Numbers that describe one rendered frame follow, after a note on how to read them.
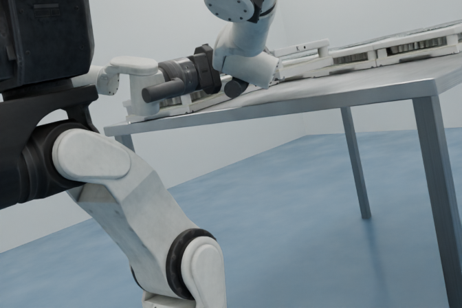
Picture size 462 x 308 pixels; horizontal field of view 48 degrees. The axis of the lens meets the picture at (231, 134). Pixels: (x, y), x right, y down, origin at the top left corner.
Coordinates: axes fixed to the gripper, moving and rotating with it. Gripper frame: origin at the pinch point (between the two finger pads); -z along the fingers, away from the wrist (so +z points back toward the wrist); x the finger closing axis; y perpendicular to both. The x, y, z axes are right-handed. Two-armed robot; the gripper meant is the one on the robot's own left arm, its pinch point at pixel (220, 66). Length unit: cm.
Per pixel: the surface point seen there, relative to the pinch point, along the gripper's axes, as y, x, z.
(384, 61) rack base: 12, 11, -52
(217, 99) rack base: -19.9, 9.7, -12.1
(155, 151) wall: -305, 66, -152
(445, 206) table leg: 50, 37, -7
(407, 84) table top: 47.8, 11.3, -5.4
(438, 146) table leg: 51, 25, -8
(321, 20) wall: -251, -15, -349
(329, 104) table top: 30.0, 13.1, -2.8
